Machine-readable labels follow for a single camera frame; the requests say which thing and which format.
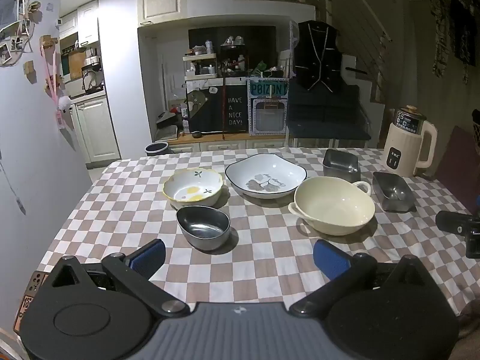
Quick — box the pink hanging ribbon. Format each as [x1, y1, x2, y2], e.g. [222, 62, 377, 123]
[39, 43, 72, 130]

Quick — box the oval stainless steel bowl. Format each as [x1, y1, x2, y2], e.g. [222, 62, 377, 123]
[175, 205, 231, 251]

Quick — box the windowed box with teal label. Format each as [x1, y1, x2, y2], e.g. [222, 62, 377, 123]
[245, 77, 289, 136]

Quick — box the coffee machine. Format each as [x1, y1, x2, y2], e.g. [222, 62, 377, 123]
[82, 47, 106, 94]

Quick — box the floral yellow-rimmed ceramic bowl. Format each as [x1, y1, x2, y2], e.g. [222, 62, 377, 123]
[162, 167, 224, 208]

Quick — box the cream electric kettle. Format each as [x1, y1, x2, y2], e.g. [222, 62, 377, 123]
[382, 106, 439, 179]

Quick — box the dark purple chair back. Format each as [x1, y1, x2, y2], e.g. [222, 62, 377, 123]
[437, 125, 480, 214]

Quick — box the white kitchen floor cabinet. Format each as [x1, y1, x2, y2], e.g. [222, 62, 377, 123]
[75, 95, 122, 164]

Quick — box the cream bowl with handles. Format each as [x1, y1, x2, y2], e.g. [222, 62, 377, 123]
[287, 176, 376, 237]

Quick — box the white shelf rack with bottles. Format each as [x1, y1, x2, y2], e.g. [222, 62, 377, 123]
[183, 35, 250, 81]

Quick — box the rectangular stainless steel container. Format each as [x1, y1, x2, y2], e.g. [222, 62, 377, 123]
[372, 171, 416, 212]

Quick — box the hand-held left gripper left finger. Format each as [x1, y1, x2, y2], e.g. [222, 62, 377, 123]
[49, 239, 191, 319]

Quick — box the square stainless steel container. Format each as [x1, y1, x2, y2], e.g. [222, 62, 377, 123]
[322, 149, 361, 182]

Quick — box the wall photo collage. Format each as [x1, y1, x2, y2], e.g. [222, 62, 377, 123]
[0, 0, 42, 68]

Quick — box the dark covered side table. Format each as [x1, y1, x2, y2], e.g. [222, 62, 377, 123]
[287, 82, 372, 141]

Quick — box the brown white checkered tablecloth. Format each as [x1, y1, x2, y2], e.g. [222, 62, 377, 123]
[39, 146, 480, 319]

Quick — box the hanging wall string with clip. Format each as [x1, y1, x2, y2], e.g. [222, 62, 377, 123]
[0, 154, 27, 215]

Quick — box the dark hanging garment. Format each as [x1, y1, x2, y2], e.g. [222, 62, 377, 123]
[431, 0, 480, 83]

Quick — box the low white drawer cabinet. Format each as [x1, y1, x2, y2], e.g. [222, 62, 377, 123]
[165, 131, 289, 154]

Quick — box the black vest with white trim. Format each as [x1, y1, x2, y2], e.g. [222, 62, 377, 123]
[290, 20, 344, 92]

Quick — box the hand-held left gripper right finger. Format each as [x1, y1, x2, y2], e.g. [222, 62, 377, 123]
[289, 239, 432, 317]

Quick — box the dark round trash bin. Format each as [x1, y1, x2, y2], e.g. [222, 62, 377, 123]
[145, 142, 173, 157]

